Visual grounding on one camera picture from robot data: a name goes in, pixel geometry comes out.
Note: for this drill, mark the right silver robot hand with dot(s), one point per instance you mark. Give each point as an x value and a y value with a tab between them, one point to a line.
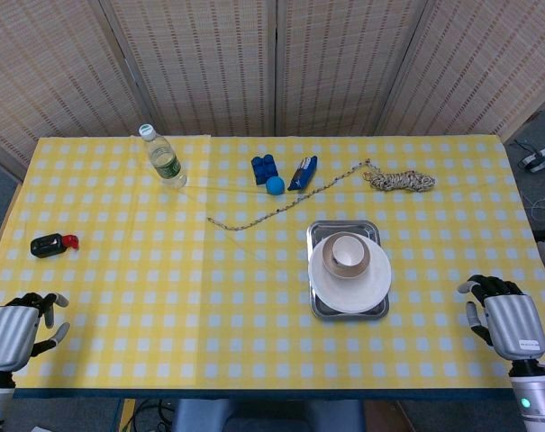
511	321

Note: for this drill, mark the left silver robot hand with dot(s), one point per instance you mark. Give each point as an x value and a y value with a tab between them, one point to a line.
8	333

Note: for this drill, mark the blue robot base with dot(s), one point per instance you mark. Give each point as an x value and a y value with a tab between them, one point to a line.
265	415

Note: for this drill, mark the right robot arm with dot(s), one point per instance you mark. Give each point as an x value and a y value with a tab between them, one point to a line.
535	393

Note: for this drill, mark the black box with red clip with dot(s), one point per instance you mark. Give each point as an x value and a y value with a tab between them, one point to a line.
51	244

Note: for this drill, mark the white power strip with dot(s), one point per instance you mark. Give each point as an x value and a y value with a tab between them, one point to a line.
541	158

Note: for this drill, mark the white round plate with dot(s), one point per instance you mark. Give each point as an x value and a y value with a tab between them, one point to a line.
349	281

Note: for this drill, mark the square metal tray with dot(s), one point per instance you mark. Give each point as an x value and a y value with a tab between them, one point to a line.
344	229

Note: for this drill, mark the clear plastic water bottle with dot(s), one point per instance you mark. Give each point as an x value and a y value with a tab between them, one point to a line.
164	159

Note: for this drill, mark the yellow checkered tablecloth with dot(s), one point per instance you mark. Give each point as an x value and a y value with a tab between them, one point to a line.
263	288

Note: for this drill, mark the blue snack packet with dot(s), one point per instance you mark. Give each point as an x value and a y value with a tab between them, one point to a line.
302	173

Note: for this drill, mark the blue ball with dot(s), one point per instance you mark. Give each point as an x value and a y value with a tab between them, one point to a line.
275	185

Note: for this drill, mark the blue building block toy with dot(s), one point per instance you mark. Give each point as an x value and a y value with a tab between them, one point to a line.
265	169

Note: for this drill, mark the woven folding screen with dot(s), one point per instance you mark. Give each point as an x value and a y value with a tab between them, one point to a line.
272	67

